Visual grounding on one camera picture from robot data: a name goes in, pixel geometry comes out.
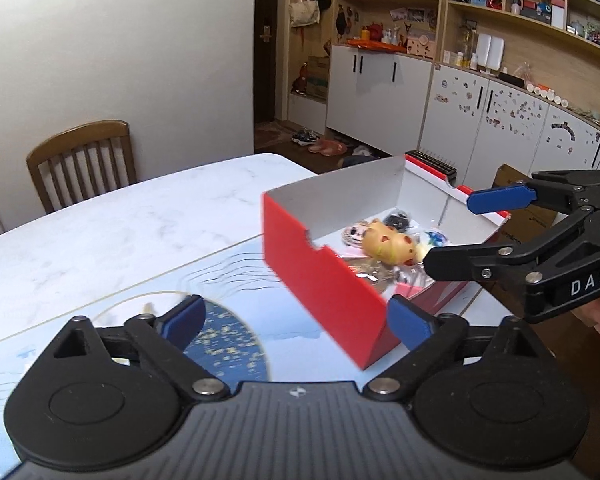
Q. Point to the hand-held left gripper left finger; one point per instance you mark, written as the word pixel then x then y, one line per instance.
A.
pixel 185 317

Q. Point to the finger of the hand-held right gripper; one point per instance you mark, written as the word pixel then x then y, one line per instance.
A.
pixel 455 262
pixel 500 199

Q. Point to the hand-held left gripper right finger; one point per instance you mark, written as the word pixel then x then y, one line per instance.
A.
pixel 407 322

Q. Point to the orange dog toy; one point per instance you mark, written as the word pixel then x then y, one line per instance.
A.
pixel 387 242

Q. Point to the black item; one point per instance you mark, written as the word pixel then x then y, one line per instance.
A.
pixel 397 220

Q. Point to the red cardboard box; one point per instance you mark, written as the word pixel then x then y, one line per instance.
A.
pixel 320 290

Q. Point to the marble desktop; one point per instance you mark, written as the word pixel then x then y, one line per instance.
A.
pixel 130 220

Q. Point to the large brown cardboard box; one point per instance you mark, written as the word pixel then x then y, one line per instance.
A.
pixel 510 180

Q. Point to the blue yellow toy in bag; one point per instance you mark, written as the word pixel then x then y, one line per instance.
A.
pixel 435 237

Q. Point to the small packaged trinkets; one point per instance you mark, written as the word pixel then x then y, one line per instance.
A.
pixel 367 272

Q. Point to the black ribbed rack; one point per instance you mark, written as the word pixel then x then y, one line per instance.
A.
pixel 432 162

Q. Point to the white sticker covered cabinet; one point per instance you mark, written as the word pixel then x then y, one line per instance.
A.
pixel 505 120

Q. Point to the pink round badge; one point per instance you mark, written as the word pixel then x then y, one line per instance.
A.
pixel 356 236

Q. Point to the row of white cups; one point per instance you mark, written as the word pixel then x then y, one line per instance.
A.
pixel 547 94

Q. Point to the white countertop appliance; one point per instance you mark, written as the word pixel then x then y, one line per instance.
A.
pixel 490 52

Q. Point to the white floor cabinet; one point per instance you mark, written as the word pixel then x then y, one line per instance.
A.
pixel 375 100

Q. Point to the pink slippers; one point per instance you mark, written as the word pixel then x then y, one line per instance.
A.
pixel 327 147

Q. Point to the wooden display shelves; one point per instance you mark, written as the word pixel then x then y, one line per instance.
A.
pixel 530 20

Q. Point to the dark sneakers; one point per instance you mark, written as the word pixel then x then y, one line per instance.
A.
pixel 305 136

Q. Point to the orange tray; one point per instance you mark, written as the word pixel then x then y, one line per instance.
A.
pixel 375 46

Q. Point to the wooden chair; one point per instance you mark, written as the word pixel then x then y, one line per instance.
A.
pixel 80 135

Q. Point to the cardboard boxes in nook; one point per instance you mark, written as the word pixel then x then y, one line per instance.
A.
pixel 317 77

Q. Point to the red plush figure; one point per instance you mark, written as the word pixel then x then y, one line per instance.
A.
pixel 300 80

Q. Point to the dark brown door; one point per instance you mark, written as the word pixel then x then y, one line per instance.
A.
pixel 272 75

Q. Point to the beige tote bag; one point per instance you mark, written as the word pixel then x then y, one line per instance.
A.
pixel 304 12

